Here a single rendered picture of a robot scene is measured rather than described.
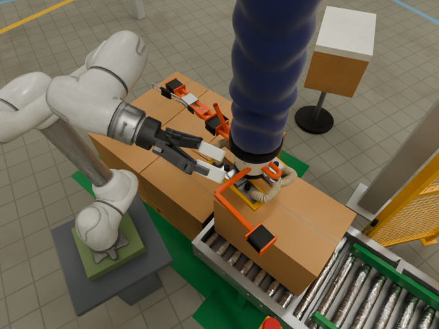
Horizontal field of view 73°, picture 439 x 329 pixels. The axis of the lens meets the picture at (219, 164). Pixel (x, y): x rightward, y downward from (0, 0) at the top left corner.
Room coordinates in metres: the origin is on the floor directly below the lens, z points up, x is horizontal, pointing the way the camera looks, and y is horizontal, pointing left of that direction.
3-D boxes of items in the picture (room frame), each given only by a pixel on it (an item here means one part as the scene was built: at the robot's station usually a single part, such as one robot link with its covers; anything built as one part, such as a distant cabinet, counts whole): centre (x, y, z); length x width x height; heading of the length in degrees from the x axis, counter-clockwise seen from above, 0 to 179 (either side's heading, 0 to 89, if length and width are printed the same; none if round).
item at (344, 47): (2.21, -1.00, 0.82); 0.60 x 0.40 x 0.40; 161
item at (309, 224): (0.70, -0.33, 0.75); 0.60 x 0.40 x 0.40; 50
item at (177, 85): (1.27, 0.24, 1.23); 0.08 x 0.07 x 0.05; 41
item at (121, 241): (0.56, 0.57, 0.84); 0.22 x 0.18 x 0.06; 37
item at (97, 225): (0.58, 0.58, 0.98); 0.18 x 0.16 x 0.22; 160
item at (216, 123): (1.00, 0.01, 1.23); 0.10 x 0.08 x 0.06; 131
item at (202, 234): (0.90, -0.07, 0.58); 0.70 x 0.03 x 0.06; 141
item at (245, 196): (0.75, -0.08, 1.12); 0.34 x 0.10 x 0.05; 41
